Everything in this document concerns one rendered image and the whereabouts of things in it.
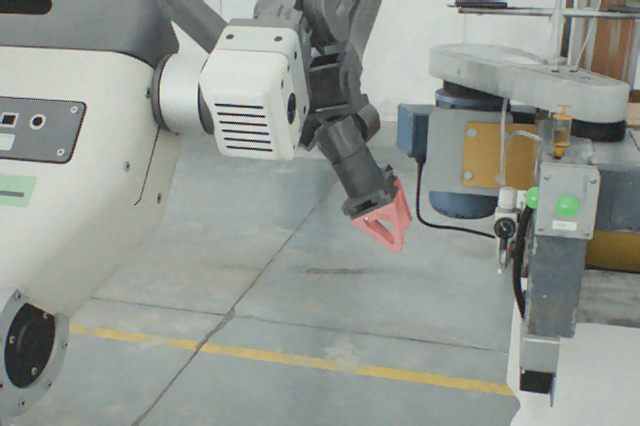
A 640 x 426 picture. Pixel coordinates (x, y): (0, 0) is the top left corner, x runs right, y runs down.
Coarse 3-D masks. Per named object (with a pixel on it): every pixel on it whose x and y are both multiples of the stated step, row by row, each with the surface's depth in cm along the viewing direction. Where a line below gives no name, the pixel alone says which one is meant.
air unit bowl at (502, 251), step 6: (498, 240) 134; (504, 240) 134; (510, 240) 134; (498, 246) 134; (504, 246) 134; (510, 246) 134; (498, 252) 135; (504, 252) 134; (510, 252) 135; (498, 258) 135; (504, 258) 135; (510, 258) 135; (498, 264) 135; (504, 264) 135
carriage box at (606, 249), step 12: (636, 96) 159; (540, 108) 145; (636, 108) 140; (588, 240) 138; (600, 240) 138; (612, 240) 137; (624, 240) 137; (636, 240) 136; (588, 252) 139; (600, 252) 139; (612, 252) 138; (624, 252) 138; (636, 252) 137; (600, 264) 139; (612, 264) 139; (624, 264) 138; (636, 264) 138
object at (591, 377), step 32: (512, 320) 134; (512, 352) 136; (576, 352) 132; (608, 352) 131; (512, 384) 137; (576, 384) 134; (608, 384) 133; (544, 416) 135; (576, 416) 133; (608, 416) 132
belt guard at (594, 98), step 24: (432, 48) 152; (456, 48) 152; (480, 48) 152; (504, 48) 153; (432, 72) 151; (456, 72) 143; (480, 72) 137; (504, 72) 131; (528, 72) 125; (552, 72) 125; (576, 72) 125; (504, 96) 132; (528, 96) 126; (552, 96) 121; (576, 96) 116; (600, 96) 113; (624, 96) 114; (600, 120) 115
